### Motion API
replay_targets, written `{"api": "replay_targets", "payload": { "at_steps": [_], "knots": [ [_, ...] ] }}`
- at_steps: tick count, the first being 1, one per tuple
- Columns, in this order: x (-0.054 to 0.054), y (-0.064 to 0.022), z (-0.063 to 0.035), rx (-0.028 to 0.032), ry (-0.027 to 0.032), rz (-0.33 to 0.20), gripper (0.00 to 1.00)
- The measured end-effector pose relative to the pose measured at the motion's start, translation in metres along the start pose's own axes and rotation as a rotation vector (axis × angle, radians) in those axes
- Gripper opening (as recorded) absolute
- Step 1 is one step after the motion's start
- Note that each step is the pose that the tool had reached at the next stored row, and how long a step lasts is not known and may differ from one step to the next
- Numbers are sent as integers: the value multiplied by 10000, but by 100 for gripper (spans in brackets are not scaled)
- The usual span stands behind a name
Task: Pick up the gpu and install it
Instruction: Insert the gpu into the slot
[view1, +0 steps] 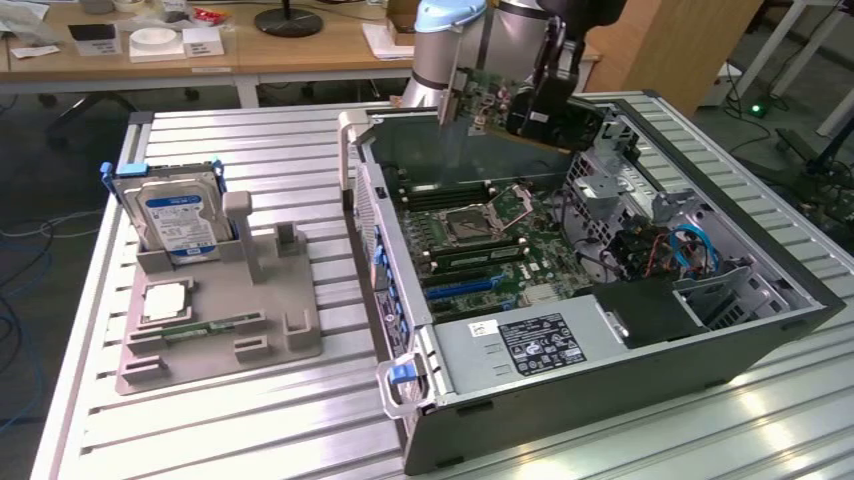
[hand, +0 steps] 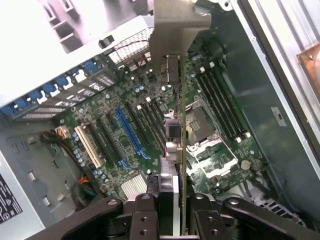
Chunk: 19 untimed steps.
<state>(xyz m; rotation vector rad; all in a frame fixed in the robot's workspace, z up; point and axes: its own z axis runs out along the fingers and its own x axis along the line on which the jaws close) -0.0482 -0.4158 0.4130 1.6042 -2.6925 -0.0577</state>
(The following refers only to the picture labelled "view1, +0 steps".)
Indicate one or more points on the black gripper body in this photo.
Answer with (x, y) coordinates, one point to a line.
(594, 12)

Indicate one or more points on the green graphics card black fan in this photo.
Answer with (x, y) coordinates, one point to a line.
(488, 95)

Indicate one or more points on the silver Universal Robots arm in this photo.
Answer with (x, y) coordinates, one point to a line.
(434, 60)

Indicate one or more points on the wooden cabinet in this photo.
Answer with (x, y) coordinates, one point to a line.
(668, 50)

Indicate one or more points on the brown cardboard box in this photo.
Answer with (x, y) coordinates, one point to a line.
(402, 15)

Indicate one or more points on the white paper stack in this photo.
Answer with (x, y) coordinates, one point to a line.
(388, 42)

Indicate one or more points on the black device green light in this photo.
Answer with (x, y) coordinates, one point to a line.
(757, 109)

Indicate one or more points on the metal socket cover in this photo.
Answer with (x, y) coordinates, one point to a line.
(513, 202)

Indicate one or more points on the metal disk bay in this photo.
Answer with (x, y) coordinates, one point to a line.
(721, 300)
(594, 210)

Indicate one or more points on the CPU socket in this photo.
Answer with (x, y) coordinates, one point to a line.
(470, 222)

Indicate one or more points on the wooden desk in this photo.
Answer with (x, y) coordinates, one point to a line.
(301, 55)

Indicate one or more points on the black round lamp base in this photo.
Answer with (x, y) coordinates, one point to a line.
(289, 22)

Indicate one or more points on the green motherboard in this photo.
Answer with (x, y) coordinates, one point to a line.
(534, 260)

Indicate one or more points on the green RAM stick white label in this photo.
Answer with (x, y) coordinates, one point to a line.
(477, 256)

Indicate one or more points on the black floor stand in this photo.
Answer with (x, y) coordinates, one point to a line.
(824, 165)

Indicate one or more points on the black expansion slot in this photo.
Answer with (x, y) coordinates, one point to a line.
(457, 276)

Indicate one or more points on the blue expansion slot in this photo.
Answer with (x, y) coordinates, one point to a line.
(464, 291)

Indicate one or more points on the red packet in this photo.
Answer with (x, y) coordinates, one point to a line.
(209, 17)

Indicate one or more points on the white labelled box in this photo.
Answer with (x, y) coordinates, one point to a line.
(203, 44)

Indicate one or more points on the black plastic shroud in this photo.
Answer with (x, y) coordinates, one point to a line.
(641, 310)

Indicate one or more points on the small dark object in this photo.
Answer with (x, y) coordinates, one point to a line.
(177, 16)

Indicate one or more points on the white box round dish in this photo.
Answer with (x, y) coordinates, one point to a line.
(157, 46)

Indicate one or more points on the grey power supply unit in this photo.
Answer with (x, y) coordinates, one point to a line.
(481, 365)

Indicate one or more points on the white tape roll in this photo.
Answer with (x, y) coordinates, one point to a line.
(129, 5)

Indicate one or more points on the hard disk in blue caddy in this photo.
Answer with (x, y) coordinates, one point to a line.
(177, 220)

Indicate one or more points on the black chair base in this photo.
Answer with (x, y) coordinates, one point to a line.
(101, 102)

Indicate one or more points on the grey cup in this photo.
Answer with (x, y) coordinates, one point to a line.
(98, 6)

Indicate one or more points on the white box black lid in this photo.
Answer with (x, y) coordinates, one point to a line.
(94, 40)

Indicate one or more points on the open black PC case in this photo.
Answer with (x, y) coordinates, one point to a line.
(601, 400)

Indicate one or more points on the grey parts rack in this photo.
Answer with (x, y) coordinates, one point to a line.
(221, 300)

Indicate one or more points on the silver CPU chip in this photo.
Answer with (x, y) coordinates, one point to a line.
(166, 302)

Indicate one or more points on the white paper card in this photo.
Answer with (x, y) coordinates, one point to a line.
(34, 51)

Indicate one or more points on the clear plastic bag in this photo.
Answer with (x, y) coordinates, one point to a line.
(23, 22)

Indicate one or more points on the white desk frame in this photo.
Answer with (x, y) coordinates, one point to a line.
(761, 55)

